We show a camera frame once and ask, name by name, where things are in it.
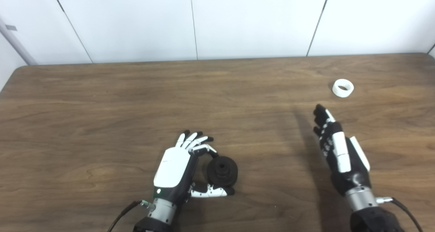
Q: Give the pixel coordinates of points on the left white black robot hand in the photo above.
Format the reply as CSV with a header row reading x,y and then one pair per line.
x,y
171,167

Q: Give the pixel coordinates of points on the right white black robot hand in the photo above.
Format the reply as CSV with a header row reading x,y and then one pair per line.
x,y
341,153

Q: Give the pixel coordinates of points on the round black plastic part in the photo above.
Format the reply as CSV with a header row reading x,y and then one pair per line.
x,y
222,172

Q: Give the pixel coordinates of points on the grey wall corner trim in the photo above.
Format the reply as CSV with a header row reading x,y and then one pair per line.
x,y
17,43

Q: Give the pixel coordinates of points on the small grey wall tag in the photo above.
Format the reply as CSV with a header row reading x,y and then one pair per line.
x,y
11,27

